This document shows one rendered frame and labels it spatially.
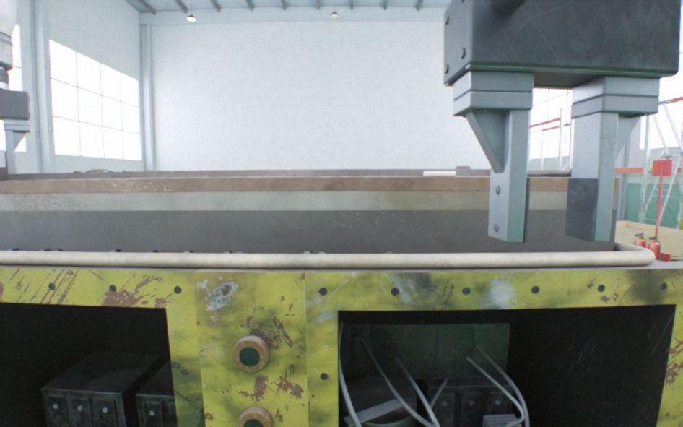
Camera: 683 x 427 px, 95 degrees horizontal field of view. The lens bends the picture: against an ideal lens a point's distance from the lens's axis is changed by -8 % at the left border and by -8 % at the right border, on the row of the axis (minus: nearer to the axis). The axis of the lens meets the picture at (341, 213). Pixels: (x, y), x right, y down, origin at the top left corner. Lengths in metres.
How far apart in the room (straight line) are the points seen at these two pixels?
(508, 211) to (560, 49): 0.10
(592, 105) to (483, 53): 0.08
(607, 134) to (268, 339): 0.45
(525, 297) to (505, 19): 0.41
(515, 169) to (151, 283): 0.49
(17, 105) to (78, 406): 0.66
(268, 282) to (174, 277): 0.14
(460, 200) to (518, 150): 0.34
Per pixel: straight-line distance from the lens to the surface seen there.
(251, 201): 0.55
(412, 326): 0.84
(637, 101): 0.27
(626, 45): 0.26
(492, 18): 0.22
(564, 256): 0.58
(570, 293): 0.58
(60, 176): 0.82
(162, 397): 0.92
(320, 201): 0.53
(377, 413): 0.70
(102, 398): 1.00
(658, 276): 0.66
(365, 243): 0.54
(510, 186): 0.22
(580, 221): 0.26
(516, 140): 0.22
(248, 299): 0.51
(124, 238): 0.66
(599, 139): 0.26
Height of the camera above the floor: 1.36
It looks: 6 degrees down
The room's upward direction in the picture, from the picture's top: straight up
